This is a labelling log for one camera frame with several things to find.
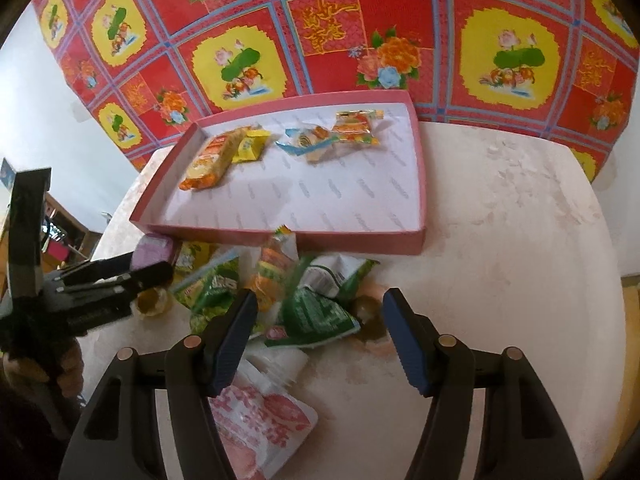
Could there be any wooden shelf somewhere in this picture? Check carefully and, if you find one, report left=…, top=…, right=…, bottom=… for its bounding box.
left=42, top=190, right=106, bottom=266

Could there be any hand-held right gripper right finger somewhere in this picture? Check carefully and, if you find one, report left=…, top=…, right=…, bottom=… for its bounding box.
left=382, top=287, right=583, bottom=480

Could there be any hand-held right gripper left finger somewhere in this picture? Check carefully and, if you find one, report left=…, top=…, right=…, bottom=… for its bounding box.
left=59, top=289, right=258, bottom=480

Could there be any person's left forearm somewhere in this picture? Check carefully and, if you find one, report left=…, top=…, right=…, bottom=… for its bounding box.
left=0, top=375, right=76, bottom=480

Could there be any yellow gummy candy packet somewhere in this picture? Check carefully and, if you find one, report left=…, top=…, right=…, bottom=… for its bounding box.
left=330, top=108, right=385, bottom=148

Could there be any round yellow candy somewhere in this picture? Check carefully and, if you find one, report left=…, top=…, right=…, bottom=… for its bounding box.
left=137, top=287, right=171, bottom=317

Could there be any red floral printed cloth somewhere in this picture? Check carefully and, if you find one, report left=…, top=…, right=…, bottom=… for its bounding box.
left=32, top=0, right=640, bottom=183

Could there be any pink jelly drink pouch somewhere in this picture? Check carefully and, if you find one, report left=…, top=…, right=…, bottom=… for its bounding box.
left=207, top=345, right=319, bottom=480

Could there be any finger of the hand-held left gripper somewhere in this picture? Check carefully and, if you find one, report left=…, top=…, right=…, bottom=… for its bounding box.
left=60, top=252, right=136, bottom=283
left=55, top=261, right=174, bottom=306

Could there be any green triangular snack packet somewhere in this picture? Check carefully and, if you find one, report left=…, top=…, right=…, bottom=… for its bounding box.
left=264, top=285, right=362, bottom=348

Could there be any small yellow candy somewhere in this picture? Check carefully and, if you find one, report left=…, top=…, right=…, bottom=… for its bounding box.
left=232, top=129, right=271, bottom=163

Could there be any person's left hand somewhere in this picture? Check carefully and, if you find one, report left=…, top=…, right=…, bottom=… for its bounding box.
left=2, top=344, right=84, bottom=402

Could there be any brown round candy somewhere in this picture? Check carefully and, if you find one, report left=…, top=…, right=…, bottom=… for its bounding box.
left=350, top=294, right=388, bottom=341

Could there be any purple jelly cup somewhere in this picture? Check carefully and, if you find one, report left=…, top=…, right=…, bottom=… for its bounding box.
left=131, top=234, right=176, bottom=273

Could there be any green white snack packet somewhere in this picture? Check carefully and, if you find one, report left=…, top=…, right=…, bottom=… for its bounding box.
left=295, top=254, right=381, bottom=306

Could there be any pink cardboard box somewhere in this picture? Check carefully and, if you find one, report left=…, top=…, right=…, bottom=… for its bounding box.
left=129, top=91, right=427, bottom=256

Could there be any green pea snack packet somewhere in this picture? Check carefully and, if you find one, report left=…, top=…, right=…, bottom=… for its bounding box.
left=172, top=255, right=241, bottom=333

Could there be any small yellow green candy packet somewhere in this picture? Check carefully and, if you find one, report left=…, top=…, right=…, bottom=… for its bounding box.
left=172, top=241, right=221, bottom=281

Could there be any orange green snack packet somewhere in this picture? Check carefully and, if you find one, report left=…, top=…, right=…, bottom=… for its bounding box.
left=245, top=225, right=299, bottom=311

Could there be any orange yellow snack packet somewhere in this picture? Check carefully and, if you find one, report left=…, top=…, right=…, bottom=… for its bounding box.
left=179, top=127, right=248, bottom=192

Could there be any clear blue candy packet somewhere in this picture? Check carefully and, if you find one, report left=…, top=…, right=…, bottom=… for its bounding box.
left=276, top=124, right=337, bottom=163

